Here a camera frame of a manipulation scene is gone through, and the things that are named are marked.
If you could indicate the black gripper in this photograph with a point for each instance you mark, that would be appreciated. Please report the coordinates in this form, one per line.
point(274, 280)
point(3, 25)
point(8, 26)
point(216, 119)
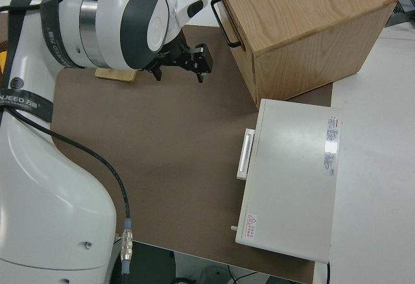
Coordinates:
point(194, 60)

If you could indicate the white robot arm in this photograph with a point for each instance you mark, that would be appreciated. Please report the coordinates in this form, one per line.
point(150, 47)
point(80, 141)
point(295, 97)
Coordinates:
point(48, 183)

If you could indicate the brown table mat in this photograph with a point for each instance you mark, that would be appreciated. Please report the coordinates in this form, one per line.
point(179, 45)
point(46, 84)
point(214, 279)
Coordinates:
point(162, 135)

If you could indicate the wooden mug rack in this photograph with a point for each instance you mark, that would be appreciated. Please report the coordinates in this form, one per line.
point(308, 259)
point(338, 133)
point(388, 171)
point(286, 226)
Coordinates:
point(115, 75)

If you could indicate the wooden drawer cabinet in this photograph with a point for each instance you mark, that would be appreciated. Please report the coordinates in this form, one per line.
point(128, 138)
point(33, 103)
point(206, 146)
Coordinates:
point(308, 21)

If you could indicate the cream toaster oven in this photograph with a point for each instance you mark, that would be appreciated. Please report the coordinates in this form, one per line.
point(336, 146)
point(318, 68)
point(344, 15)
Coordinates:
point(291, 173)

